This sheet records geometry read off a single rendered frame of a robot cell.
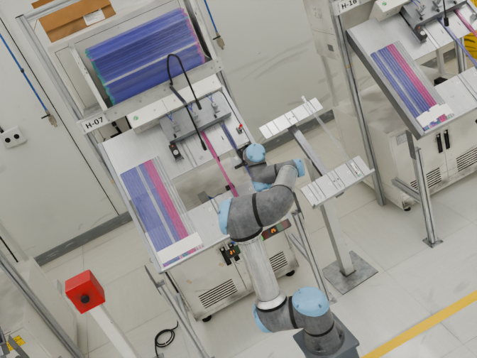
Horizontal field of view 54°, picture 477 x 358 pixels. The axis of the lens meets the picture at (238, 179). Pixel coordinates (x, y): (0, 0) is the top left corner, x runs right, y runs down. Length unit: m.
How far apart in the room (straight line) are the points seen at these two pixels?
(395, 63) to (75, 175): 2.65
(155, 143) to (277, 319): 1.10
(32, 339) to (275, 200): 1.70
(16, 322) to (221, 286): 1.09
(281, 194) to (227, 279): 1.30
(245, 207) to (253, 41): 2.70
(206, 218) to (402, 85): 1.22
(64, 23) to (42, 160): 1.67
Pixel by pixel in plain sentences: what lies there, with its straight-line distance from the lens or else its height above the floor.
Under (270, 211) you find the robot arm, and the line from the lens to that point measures 1.48.
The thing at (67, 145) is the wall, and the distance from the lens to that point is 3.98.
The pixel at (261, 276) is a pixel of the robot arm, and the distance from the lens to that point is 1.62.
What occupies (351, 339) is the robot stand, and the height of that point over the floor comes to 0.55.
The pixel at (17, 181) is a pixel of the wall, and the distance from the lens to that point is 4.11.
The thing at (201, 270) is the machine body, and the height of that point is 0.38.
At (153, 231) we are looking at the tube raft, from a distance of 2.24.
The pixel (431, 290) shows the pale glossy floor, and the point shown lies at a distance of 2.68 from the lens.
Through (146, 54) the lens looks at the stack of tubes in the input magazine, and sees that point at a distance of 2.31.
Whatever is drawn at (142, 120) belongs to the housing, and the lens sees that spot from 2.32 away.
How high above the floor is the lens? 1.98
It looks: 29 degrees down
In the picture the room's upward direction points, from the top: 23 degrees counter-clockwise
